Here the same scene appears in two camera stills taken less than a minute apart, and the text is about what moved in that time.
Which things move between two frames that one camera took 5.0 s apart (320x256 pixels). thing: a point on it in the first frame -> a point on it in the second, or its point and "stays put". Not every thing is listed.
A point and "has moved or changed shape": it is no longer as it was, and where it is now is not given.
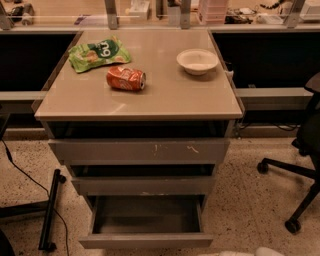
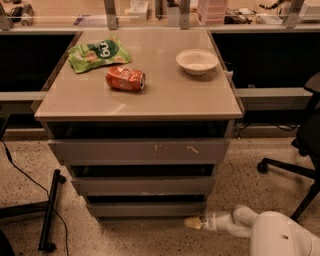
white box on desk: (139, 8) stays put
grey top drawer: (141, 151) stays put
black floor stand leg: (47, 206) stays put
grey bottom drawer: (152, 221) has moved or changed shape
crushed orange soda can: (126, 78) stays put
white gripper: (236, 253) -> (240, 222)
